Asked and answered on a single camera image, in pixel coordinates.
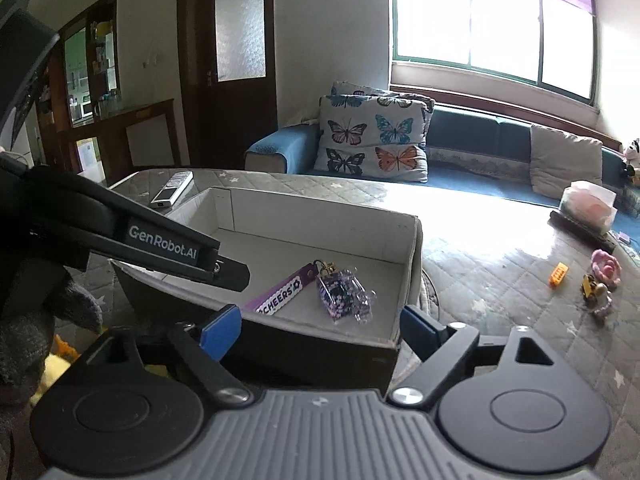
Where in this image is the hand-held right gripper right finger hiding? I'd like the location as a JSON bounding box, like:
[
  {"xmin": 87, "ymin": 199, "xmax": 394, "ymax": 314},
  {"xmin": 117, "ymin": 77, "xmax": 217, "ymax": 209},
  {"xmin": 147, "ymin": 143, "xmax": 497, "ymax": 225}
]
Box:
[{"xmin": 387, "ymin": 304, "xmax": 571, "ymax": 407}]

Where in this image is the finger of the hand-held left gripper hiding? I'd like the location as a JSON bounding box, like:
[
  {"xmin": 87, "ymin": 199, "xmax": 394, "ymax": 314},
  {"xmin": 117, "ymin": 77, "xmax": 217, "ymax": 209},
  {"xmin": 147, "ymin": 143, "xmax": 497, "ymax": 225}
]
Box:
[{"xmin": 112, "ymin": 254, "xmax": 251, "ymax": 292}]

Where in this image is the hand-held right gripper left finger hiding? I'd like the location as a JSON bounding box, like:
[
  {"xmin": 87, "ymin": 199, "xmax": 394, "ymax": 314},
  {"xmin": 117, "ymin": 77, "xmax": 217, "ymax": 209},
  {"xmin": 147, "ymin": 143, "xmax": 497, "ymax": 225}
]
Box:
[{"xmin": 75, "ymin": 305, "xmax": 253, "ymax": 406}]

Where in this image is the grey cardboard box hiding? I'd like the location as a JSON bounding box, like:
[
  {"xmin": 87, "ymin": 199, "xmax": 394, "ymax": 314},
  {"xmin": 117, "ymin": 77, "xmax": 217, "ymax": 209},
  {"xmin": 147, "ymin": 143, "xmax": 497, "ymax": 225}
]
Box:
[{"xmin": 111, "ymin": 186, "xmax": 423, "ymax": 396}]

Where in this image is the yellow plush duck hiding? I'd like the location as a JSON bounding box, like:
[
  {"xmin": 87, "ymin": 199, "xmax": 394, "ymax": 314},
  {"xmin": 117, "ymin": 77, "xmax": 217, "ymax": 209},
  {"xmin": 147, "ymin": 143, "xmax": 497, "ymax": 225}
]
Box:
[{"xmin": 27, "ymin": 332, "xmax": 173, "ymax": 408}]

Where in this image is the person's left hand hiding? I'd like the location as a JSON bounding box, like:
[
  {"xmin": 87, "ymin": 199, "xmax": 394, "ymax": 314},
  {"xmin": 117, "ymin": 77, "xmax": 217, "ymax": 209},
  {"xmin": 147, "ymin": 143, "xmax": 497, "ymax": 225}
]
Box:
[{"xmin": 0, "ymin": 266, "xmax": 104, "ymax": 407}]

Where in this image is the silver remote control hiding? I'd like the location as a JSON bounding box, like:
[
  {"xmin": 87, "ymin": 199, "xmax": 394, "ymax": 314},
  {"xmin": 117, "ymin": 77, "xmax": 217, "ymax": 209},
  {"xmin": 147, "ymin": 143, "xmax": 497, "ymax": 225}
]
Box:
[{"xmin": 150, "ymin": 171, "xmax": 194, "ymax": 209}]

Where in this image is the dark wooden sideboard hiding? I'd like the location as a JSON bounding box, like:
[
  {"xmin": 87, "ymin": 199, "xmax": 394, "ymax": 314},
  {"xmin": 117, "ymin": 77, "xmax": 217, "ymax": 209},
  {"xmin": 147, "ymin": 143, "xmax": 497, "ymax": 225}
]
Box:
[{"xmin": 57, "ymin": 99, "xmax": 182, "ymax": 181}]

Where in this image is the grey quilted star tablecloth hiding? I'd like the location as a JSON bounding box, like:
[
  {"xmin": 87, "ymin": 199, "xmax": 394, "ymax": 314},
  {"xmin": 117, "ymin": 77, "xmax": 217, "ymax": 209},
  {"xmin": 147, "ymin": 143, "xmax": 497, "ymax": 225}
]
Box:
[{"xmin": 107, "ymin": 167, "xmax": 640, "ymax": 480}]

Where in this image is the dark wooden door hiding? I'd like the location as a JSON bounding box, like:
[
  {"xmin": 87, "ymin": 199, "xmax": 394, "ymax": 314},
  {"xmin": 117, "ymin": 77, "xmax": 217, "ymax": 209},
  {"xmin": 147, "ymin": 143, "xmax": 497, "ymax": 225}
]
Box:
[{"xmin": 177, "ymin": 0, "xmax": 278, "ymax": 170}]

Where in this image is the yellow toy car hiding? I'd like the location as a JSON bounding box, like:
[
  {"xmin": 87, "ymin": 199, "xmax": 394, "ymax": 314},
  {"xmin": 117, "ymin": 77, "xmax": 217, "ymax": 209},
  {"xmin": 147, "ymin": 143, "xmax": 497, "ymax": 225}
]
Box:
[{"xmin": 580, "ymin": 274, "xmax": 607, "ymax": 303}]

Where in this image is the black flat device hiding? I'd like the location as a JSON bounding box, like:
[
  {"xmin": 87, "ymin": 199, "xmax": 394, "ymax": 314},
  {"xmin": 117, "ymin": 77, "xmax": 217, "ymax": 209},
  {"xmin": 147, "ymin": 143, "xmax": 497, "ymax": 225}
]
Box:
[{"xmin": 549, "ymin": 209, "xmax": 618, "ymax": 255}]

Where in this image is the wooden glass cabinet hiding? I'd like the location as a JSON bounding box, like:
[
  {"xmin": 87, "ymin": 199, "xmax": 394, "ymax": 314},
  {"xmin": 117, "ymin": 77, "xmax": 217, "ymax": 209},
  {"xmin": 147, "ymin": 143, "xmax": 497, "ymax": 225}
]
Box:
[{"xmin": 60, "ymin": 0, "xmax": 121, "ymax": 121}]

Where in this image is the blue sofa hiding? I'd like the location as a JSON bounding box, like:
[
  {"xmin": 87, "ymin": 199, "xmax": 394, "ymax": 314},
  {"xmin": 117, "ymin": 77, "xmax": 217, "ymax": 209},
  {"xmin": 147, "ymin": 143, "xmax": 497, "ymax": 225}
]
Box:
[{"xmin": 244, "ymin": 102, "xmax": 640, "ymax": 221}]

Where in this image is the butterfly print pillow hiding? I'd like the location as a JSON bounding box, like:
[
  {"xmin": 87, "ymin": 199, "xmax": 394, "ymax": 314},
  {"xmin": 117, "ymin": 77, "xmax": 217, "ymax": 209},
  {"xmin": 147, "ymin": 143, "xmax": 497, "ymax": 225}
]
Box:
[
  {"xmin": 331, "ymin": 80, "xmax": 436, "ymax": 148},
  {"xmin": 314, "ymin": 95, "xmax": 430, "ymax": 183}
]

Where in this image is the pink toy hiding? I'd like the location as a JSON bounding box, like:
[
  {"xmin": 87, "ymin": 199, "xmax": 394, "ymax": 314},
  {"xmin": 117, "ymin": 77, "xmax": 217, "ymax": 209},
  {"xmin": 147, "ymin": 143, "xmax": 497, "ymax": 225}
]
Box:
[{"xmin": 591, "ymin": 249, "xmax": 622, "ymax": 288}]

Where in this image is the tissue box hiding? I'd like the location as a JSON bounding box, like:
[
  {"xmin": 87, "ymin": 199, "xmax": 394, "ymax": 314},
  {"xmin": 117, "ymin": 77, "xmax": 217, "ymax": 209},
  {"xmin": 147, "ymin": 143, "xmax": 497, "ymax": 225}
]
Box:
[{"xmin": 557, "ymin": 180, "xmax": 619, "ymax": 235}]

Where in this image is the grey cushion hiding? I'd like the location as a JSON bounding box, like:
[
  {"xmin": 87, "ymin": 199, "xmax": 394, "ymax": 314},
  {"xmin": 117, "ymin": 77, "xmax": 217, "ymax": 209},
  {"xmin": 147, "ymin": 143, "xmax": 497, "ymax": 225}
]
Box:
[{"xmin": 529, "ymin": 124, "xmax": 604, "ymax": 200}]

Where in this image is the blue patterned box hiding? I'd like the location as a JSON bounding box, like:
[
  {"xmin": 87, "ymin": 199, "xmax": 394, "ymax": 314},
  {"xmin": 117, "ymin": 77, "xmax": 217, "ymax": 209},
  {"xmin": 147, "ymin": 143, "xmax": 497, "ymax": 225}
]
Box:
[{"xmin": 617, "ymin": 180, "xmax": 640, "ymax": 218}]

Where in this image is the black and white stuffed toy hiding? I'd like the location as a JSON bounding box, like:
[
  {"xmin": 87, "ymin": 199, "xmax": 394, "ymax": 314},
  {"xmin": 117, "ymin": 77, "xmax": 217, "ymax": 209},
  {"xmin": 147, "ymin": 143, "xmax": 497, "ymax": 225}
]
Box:
[{"xmin": 620, "ymin": 139, "xmax": 640, "ymax": 186}]

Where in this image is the green framed window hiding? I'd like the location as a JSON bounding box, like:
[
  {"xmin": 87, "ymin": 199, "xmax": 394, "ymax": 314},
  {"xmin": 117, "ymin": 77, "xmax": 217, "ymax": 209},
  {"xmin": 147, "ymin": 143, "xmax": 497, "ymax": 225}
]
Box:
[{"xmin": 390, "ymin": 0, "xmax": 601, "ymax": 108}]

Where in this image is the purple keychain strap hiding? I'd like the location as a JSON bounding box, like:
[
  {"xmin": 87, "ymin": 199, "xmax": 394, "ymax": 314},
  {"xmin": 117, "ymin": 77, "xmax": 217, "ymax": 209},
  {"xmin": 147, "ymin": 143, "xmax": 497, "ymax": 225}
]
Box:
[{"xmin": 243, "ymin": 259, "xmax": 321, "ymax": 317}]

